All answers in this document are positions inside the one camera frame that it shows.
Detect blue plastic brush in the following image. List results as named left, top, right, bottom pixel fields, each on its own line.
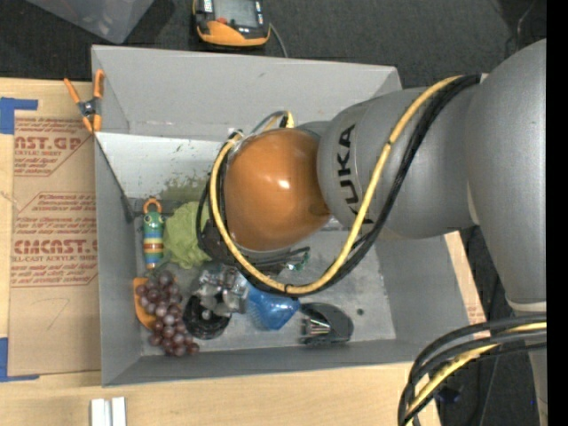
left=246, top=285, right=303, bottom=332

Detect green cloth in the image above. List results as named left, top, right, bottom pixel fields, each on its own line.
left=161, top=201, right=214, bottom=271

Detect purple toy grapes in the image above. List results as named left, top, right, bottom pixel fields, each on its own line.
left=135, top=269, right=201, bottom=358

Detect green striped toy caterpillar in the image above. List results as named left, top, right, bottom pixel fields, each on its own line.
left=141, top=197, right=168, bottom=271

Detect orange curved plastic piece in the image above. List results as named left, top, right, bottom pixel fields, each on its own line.
left=131, top=276, right=154, bottom=330

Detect brown cardboard board red print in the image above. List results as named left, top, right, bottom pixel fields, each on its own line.
left=0, top=76, right=104, bottom=383

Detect grey metal bin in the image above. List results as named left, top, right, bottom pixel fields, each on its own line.
left=91, top=44, right=472, bottom=388

